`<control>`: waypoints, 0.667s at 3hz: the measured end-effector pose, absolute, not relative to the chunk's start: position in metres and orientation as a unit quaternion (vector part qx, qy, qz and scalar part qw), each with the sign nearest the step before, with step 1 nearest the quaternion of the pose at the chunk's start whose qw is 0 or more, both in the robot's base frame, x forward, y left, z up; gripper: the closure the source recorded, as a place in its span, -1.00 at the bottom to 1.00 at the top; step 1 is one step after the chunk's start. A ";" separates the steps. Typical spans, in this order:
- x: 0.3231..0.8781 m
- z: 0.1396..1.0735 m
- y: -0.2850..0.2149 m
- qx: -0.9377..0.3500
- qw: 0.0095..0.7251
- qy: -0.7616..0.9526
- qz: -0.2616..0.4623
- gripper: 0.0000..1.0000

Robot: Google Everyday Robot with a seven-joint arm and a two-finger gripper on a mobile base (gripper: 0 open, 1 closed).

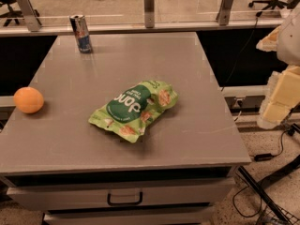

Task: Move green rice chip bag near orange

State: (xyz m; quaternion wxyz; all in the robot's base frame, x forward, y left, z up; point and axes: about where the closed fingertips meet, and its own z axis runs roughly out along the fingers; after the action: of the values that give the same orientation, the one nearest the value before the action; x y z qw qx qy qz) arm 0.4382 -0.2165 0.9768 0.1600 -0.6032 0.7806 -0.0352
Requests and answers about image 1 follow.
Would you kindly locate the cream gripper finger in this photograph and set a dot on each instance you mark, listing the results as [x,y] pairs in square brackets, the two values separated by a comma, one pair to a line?
[270,42]
[282,95]

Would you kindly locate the green rice chip bag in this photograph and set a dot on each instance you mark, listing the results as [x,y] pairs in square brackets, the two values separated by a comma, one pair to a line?
[129,114]

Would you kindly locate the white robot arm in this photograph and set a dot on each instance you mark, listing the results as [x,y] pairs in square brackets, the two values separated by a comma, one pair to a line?
[288,50]

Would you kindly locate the black metal stand leg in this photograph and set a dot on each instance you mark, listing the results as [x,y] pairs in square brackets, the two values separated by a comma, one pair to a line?
[259,187]

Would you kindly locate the grey lower drawer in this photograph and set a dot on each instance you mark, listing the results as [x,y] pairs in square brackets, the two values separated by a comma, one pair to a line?
[161,216]

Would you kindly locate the blue silver energy drink can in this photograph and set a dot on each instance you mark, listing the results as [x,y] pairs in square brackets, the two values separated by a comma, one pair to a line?
[81,33]

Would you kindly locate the orange fruit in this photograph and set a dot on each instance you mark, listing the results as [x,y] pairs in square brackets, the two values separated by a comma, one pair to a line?
[28,100]

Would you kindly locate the black office chair left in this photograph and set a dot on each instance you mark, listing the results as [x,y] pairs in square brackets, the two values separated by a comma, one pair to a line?
[13,11]

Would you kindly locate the right metal railing post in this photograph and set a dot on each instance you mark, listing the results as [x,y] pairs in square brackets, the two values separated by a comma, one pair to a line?
[224,12]

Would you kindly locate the metal railing post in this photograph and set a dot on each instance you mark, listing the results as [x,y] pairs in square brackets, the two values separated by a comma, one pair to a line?
[224,12]
[149,13]
[30,16]

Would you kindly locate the black power adapter with cable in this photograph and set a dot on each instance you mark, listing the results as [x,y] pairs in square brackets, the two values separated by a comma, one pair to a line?
[269,156]

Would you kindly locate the grey upper drawer with handle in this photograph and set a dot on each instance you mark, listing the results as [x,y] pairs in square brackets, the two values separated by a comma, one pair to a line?
[86,196]

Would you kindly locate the black wire basket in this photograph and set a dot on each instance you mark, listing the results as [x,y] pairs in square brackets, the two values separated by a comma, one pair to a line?
[268,217]

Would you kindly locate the middle metal railing post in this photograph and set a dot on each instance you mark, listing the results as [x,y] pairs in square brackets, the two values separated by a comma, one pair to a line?
[149,13]

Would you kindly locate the left metal railing post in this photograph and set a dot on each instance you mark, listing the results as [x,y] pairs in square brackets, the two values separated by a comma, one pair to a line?
[30,16]

